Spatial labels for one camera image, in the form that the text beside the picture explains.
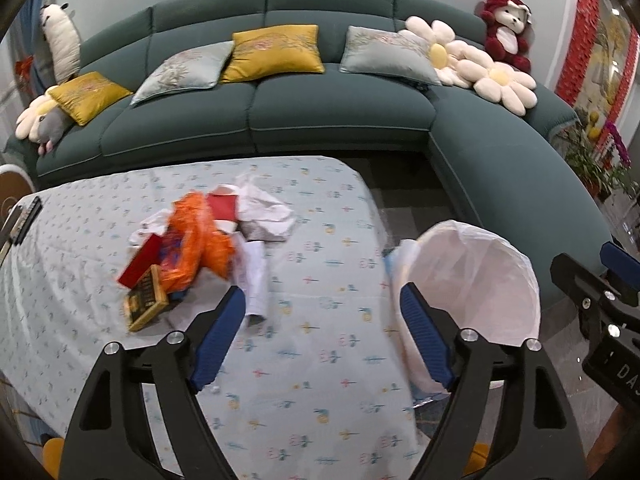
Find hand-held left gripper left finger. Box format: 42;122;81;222
59;285;247;480

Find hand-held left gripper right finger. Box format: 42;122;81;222
399;281;588;480

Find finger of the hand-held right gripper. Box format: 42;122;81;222
550;252;640;341
601;241;640;308

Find trash bin with white liner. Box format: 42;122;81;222
387;220;542;396

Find yellow brown box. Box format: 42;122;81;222
124;265;171;333

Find orange plastic bag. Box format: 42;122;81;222
159;191;237;295

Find red box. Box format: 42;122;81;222
116;234;165;290

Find green potted plant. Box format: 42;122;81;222
550;120;631;196

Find pink orchid flowers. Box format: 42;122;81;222
602;119;633;168

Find red and white paper cup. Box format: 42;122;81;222
206;185;240;233

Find yellow floor cushion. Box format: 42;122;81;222
41;451;67;480
462;441;489;477

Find white daisy flower cushion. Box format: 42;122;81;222
398;16;493;86
15;86;61;140
456;55;537;118

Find black remote control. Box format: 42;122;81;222
0;196;43;247

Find dark green curved sofa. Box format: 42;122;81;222
2;0;618;311

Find red monkey plush toy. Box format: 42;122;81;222
475;0;533;73

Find grey-blue embroidered cushion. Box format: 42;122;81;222
339;25;442;87
130;40;236;107

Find small yellow embroidered cushion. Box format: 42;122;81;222
48;71;133;127

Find large yellow embroidered cushion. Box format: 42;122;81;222
219;24;325;84

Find white long plush toy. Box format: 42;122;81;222
39;2;83;86

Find red paper wall decoration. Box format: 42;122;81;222
554;0;601;108

